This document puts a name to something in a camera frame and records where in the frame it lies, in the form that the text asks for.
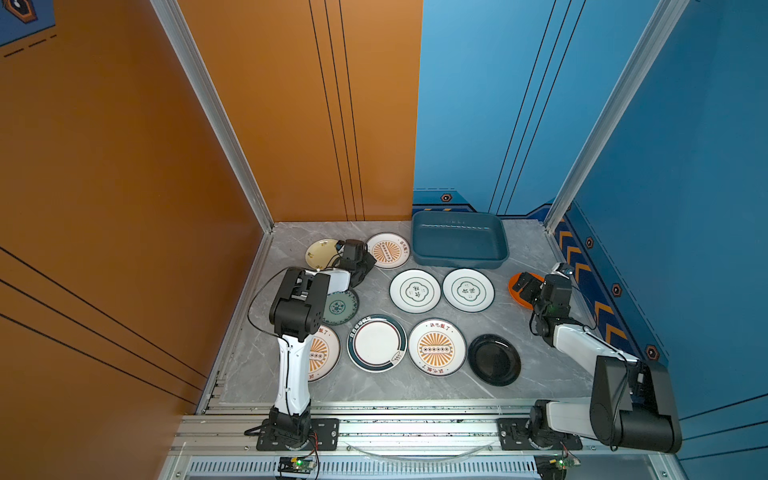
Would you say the white plate dark green rim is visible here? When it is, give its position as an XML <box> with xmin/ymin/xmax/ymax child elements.
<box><xmin>346</xmin><ymin>315</ymin><xmax>408</xmax><ymax>373</ymax></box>

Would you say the right aluminium corner post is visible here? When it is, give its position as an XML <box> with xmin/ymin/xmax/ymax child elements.
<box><xmin>543</xmin><ymin>0</ymin><xmax>689</xmax><ymax>234</ymax></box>

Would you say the green circuit board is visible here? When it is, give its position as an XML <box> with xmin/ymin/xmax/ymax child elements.
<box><xmin>276</xmin><ymin>456</ymin><xmax>320</xmax><ymax>479</ymax></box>
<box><xmin>535</xmin><ymin>456</ymin><xmax>581</xmax><ymax>480</ymax></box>

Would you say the left aluminium corner post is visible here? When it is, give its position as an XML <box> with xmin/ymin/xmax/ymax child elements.
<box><xmin>150</xmin><ymin>0</ymin><xmax>275</xmax><ymax>234</ymax></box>

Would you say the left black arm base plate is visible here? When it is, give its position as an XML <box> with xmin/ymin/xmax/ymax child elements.
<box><xmin>256</xmin><ymin>418</ymin><xmax>339</xmax><ymax>452</ymax></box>

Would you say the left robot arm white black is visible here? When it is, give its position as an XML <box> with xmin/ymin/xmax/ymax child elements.
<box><xmin>260</xmin><ymin>239</ymin><xmax>376</xmax><ymax>449</ymax></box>

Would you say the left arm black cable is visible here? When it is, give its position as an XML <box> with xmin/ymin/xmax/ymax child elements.
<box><xmin>246</xmin><ymin>267</ymin><xmax>289</xmax><ymax>337</ymax></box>

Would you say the white orange sunburst plate left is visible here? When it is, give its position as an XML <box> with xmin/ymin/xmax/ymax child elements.
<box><xmin>309</xmin><ymin>325</ymin><xmax>341</xmax><ymax>382</ymax></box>

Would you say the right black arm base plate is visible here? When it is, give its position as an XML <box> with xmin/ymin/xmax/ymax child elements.
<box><xmin>496</xmin><ymin>418</ymin><xmax>583</xmax><ymax>451</ymax></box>

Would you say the right green circuit board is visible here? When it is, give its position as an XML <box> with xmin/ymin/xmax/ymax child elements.
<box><xmin>535</xmin><ymin>456</ymin><xmax>581</xmax><ymax>480</ymax></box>

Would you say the green patterned small plate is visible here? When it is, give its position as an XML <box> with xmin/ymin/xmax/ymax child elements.
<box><xmin>323</xmin><ymin>289</ymin><xmax>359</xmax><ymax>326</ymax></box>

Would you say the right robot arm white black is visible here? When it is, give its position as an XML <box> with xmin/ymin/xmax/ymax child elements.
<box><xmin>508</xmin><ymin>272</ymin><xmax>683</xmax><ymax>454</ymax></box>

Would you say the white orange sunburst plate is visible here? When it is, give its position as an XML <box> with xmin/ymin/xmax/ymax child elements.
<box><xmin>408</xmin><ymin>318</ymin><xmax>468</xmax><ymax>377</ymax></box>
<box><xmin>367</xmin><ymin>232</ymin><xmax>411</xmax><ymax>269</ymax></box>
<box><xmin>309</xmin><ymin>325</ymin><xmax>341</xmax><ymax>382</ymax></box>

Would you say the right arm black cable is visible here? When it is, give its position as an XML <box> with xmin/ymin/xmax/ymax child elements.
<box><xmin>529</xmin><ymin>299</ymin><xmax>649</xmax><ymax>451</ymax></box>

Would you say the white orange sunburst plate back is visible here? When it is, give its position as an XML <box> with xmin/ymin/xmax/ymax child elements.
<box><xmin>367</xmin><ymin>232</ymin><xmax>411</xmax><ymax>269</ymax></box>

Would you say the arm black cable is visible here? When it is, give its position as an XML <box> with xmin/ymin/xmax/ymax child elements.
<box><xmin>246</xmin><ymin>267</ymin><xmax>289</xmax><ymax>337</ymax></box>
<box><xmin>529</xmin><ymin>299</ymin><xmax>649</xmax><ymax>451</ymax></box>

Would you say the white orange sunburst plate centre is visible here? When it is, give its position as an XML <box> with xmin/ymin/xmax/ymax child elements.
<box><xmin>408</xmin><ymin>318</ymin><xmax>468</xmax><ymax>377</ymax></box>

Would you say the teal plastic bin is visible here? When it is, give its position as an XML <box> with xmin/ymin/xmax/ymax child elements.
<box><xmin>411</xmin><ymin>210</ymin><xmax>509</xmax><ymax>269</ymax></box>

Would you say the left green circuit board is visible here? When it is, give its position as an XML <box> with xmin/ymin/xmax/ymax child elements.
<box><xmin>276</xmin><ymin>456</ymin><xmax>320</xmax><ymax>479</ymax></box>

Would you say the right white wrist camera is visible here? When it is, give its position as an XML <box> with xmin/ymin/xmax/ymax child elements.
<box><xmin>552</xmin><ymin>262</ymin><xmax>575</xmax><ymax>278</ymax></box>

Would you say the aluminium frame rail front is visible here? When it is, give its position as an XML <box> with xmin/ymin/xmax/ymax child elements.
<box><xmin>159</xmin><ymin>399</ymin><xmax>686</xmax><ymax>479</ymax></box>

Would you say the white plate black emblem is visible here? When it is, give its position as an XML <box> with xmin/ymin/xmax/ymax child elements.
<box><xmin>442</xmin><ymin>268</ymin><xmax>495</xmax><ymax>313</ymax></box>
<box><xmin>389</xmin><ymin>269</ymin><xmax>442</xmax><ymax>314</ymax></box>

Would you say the cream yellow floral plate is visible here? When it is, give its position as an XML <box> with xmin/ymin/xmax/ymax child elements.
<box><xmin>305</xmin><ymin>239</ymin><xmax>344</xmax><ymax>270</ymax></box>

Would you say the aluminium corner post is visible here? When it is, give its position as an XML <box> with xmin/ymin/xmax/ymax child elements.
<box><xmin>150</xmin><ymin>0</ymin><xmax>275</xmax><ymax>234</ymax></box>
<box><xmin>543</xmin><ymin>0</ymin><xmax>689</xmax><ymax>234</ymax></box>

